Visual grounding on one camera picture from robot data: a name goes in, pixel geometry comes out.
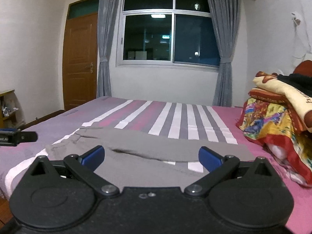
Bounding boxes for grey pants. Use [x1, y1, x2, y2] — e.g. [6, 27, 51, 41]
[45, 127, 255, 189]

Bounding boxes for wooden shelf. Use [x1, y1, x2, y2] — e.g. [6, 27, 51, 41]
[1, 89, 19, 128]

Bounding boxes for striped pink bed sheet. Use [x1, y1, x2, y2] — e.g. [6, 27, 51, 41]
[1, 97, 311, 233]

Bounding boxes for colourful folded quilt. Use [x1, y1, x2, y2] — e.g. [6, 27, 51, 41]
[236, 88, 311, 187]

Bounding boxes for black garment on pile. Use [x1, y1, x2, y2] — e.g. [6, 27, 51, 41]
[277, 74, 312, 97]

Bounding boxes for brown wooden door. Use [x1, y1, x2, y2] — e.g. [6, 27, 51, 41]
[62, 0, 99, 110]

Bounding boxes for red wooden headboard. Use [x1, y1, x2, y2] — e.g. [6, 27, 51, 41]
[293, 60, 312, 77]

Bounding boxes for right grey curtain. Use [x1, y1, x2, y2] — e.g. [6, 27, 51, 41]
[208, 0, 241, 107]

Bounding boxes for grey curtain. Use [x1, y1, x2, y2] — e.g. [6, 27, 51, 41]
[208, 0, 241, 107]
[97, 0, 119, 98]

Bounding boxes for left grey curtain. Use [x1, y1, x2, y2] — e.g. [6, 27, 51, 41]
[97, 0, 119, 98]

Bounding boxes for white wall cable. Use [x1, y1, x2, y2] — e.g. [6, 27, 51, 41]
[290, 11, 309, 60]

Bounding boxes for window with white frame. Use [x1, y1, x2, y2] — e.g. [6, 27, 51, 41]
[118, 0, 220, 67]

